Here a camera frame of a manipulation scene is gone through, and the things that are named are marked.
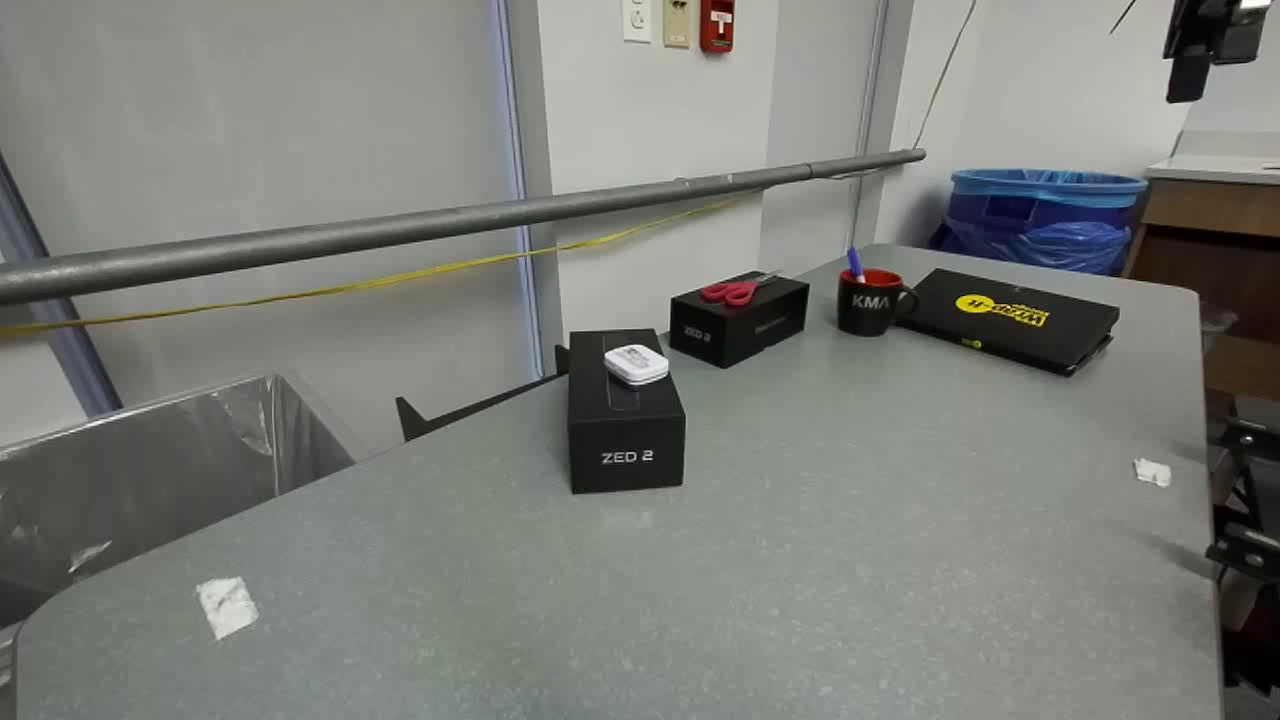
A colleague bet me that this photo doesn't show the small white device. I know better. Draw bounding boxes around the small white device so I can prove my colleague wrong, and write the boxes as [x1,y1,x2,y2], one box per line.
[604,345,673,387]

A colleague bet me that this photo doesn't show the black ZED box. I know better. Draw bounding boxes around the black ZED box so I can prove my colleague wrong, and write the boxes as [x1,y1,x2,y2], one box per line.
[569,329,686,491]

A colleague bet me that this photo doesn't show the black box with scissors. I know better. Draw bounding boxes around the black box with scissors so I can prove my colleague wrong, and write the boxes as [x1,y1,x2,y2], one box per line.
[667,272,808,366]

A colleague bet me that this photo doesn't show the red scissors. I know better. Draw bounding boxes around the red scissors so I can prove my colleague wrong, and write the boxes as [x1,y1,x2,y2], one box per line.
[702,276,770,309]

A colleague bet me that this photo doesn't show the black mug red inside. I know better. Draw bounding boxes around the black mug red inside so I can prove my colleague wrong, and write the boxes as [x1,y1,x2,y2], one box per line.
[837,267,912,334]

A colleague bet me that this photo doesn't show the red fire alarm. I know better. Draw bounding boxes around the red fire alarm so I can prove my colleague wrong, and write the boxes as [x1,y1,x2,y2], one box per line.
[702,0,737,56]

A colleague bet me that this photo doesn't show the black folder yellow logo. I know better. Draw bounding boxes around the black folder yellow logo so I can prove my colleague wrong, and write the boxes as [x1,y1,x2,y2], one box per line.
[900,267,1120,377]

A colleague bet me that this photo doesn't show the blue lined trash bin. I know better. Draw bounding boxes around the blue lined trash bin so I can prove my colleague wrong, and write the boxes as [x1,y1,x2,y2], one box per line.
[934,167,1149,276]

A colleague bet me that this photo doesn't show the small white tape piece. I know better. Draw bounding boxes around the small white tape piece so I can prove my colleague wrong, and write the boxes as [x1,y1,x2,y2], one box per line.
[1138,458,1171,488]

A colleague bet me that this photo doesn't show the grey plastic bin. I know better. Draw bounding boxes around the grey plastic bin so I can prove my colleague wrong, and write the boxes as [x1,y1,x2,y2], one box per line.
[0,377,353,625]

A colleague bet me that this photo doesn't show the wooden cabinet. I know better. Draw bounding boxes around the wooden cabinet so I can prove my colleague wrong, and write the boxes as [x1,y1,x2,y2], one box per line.
[1125,167,1280,400]

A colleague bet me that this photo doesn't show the yellow cable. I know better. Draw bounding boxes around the yellow cable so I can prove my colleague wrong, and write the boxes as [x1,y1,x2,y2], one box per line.
[0,195,754,345]

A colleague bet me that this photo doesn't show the white wall switch plate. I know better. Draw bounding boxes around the white wall switch plate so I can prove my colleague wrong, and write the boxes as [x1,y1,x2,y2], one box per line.
[624,0,655,42]

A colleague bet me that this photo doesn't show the grey metal rail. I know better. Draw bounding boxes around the grey metal rail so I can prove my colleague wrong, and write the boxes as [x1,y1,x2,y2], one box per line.
[0,149,926,303]

